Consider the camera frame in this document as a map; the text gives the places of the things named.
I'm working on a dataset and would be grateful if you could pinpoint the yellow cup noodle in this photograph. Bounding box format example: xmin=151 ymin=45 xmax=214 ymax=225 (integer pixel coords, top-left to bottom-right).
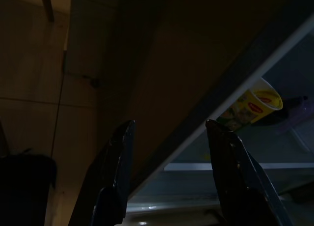
xmin=215 ymin=76 xmax=284 ymax=132

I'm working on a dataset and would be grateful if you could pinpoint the black floor mat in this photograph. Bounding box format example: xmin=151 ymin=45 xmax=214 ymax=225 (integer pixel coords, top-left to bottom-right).
xmin=0 ymin=149 xmax=57 ymax=226

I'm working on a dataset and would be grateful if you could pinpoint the silver fridge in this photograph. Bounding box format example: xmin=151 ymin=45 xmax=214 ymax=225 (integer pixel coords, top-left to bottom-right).
xmin=98 ymin=0 xmax=314 ymax=226

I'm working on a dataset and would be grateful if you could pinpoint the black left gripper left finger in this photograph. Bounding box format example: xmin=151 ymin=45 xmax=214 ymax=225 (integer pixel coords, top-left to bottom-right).
xmin=67 ymin=119 xmax=136 ymax=226

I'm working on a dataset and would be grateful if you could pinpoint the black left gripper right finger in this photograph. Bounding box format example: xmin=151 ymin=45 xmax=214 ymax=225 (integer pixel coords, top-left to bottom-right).
xmin=205 ymin=119 xmax=294 ymax=226

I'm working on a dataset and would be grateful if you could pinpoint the fridge door with black gasket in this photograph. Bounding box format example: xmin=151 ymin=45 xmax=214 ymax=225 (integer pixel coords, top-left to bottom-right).
xmin=98 ymin=0 xmax=314 ymax=199

